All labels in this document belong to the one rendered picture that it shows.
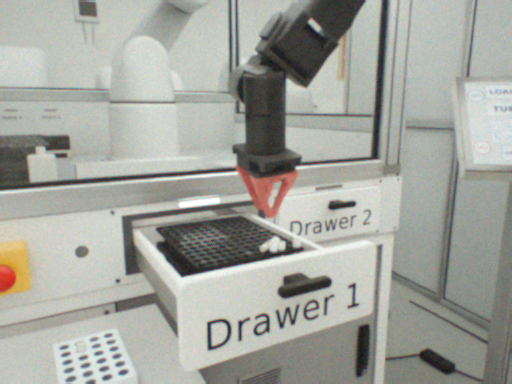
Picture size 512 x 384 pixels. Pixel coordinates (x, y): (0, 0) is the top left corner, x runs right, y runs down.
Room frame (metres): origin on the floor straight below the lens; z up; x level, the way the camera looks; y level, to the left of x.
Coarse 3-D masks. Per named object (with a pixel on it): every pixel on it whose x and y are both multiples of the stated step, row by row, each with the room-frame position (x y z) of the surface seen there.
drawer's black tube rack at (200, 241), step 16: (192, 224) 0.74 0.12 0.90; (208, 224) 0.74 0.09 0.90; (224, 224) 0.74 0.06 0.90; (240, 224) 0.74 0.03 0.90; (256, 224) 0.74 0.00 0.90; (176, 240) 0.64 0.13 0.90; (192, 240) 0.65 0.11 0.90; (208, 240) 0.64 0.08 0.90; (224, 240) 0.64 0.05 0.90; (240, 240) 0.64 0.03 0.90; (256, 240) 0.65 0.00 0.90; (288, 240) 0.64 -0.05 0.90; (176, 256) 0.65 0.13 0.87; (192, 256) 0.57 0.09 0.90; (208, 256) 0.57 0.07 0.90; (224, 256) 0.58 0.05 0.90; (192, 272) 0.58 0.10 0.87
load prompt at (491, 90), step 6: (486, 84) 1.16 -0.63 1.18; (492, 84) 1.16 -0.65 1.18; (498, 84) 1.16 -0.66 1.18; (504, 84) 1.16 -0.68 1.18; (510, 84) 1.15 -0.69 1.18; (486, 90) 1.15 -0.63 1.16; (492, 90) 1.15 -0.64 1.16; (498, 90) 1.15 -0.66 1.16; (504, 90) 1.14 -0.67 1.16; (510, 90) 1.14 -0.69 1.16; (486, 96) 1.14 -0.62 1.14; (492, 96) 1.14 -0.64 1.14; (498, 96) 1.13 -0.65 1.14; (504, 96) 1.13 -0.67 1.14; (510, 96) 1.13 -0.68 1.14
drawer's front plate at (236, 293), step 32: (288, 256) 0.50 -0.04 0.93; (320, 256) 0.50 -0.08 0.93; (352, 256) 0.53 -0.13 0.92; (192, 288) 0.42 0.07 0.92; (224, 288) 0.44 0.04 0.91; (256, 288) 0.46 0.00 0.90; (192, 320) 0.42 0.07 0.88; (256, 320) 0.46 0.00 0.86; (288, 320) 0.48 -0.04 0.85; (320, 320) 0.50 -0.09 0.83; (192, 352) 0.42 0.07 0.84; (224, 352) 0.44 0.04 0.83
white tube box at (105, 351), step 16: (96, 336) 0.52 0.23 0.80; (112, 336) 0.53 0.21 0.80; (64, 352) 0.49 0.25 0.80; (96, 352) 0.49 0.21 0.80; (112, 352) 0.48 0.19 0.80; (64, 368) 0.45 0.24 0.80; (80, 368) 0.45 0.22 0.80; (96, 368) 0.45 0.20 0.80; (112, 368) 0.45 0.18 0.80; (128, 368) 0.45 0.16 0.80
